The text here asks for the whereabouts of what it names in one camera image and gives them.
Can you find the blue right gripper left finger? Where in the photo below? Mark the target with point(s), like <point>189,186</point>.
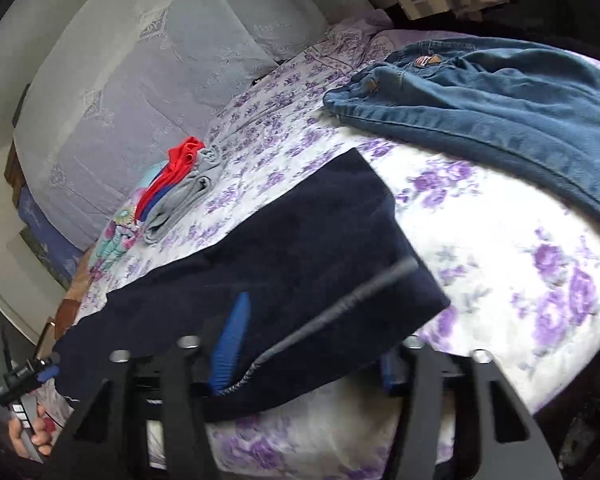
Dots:
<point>225,354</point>

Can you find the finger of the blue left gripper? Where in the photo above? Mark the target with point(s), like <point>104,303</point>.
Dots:
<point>47,374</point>

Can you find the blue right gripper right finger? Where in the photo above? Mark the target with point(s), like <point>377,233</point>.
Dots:
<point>395,373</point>

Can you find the navy blue pants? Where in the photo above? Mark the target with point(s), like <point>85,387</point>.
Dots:
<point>333,283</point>

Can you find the person's left hand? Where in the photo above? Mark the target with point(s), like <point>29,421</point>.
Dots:
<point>41,438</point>

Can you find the brown orange pillow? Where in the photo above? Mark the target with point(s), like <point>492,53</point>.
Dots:
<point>69,307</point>

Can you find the blue patterned fabric hanging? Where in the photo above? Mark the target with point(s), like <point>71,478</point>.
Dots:
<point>58,256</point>

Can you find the floral turquoise pink folded quilt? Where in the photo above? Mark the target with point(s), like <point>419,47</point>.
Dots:
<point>123,228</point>

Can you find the grey folded garment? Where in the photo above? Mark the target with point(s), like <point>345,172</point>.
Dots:
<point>172,204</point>

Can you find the purple floral bed sheet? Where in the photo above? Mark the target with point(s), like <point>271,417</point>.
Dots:
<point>522,268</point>

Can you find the red blue folded garment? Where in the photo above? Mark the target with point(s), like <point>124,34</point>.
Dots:
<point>181,160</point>

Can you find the blue denim jeans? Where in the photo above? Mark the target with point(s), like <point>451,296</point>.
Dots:
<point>528,109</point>

